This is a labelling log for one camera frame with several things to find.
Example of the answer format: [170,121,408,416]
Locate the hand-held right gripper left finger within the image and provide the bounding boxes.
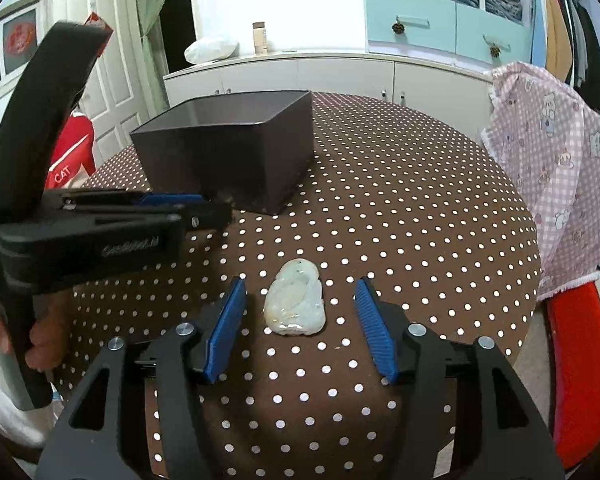
[35,276,248,480]

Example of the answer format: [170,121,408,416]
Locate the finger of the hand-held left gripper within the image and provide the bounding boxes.
[47,187,208,209]
[94,202,233,233]

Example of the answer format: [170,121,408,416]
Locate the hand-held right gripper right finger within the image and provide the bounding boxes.
[354,277,566,480]

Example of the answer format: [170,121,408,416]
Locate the black storage box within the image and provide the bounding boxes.
[129,89,314,216]

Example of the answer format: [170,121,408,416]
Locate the pale carved jade pendant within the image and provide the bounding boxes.
[262,258,327,337]

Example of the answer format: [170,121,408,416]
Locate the person's left hand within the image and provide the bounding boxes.
[0,292,66,373]

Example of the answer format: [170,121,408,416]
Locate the red chair cover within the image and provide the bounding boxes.
[47,112,96,187]

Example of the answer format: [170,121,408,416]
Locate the brown polka dot tablecloth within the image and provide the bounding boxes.
[55,91,543,480]

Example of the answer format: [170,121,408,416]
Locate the white panel door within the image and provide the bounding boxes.
[55,0,148,163]

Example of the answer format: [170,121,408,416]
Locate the white pillow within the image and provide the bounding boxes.
[184,37,239,65]

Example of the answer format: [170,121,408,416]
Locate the green curtain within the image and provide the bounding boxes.
[132,0,188,107]

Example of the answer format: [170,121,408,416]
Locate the red diamond door decoration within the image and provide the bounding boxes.
[82,11,114,37]

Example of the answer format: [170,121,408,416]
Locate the white low cabinet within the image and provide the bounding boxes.
[162,52,496,111]

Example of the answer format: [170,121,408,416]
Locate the red chair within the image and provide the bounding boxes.
[547,280,600,468]

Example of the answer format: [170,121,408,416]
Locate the pink checkered cloth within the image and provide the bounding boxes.
[480,60,600,303]

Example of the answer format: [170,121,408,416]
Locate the teal drawer cabinet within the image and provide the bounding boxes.
[362,0,536,68]

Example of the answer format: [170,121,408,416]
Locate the row of hanging clothes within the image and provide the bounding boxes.
[527,0,600,111]

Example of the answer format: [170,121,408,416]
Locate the folded grey clothes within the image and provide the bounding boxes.
[485,0,524,23]

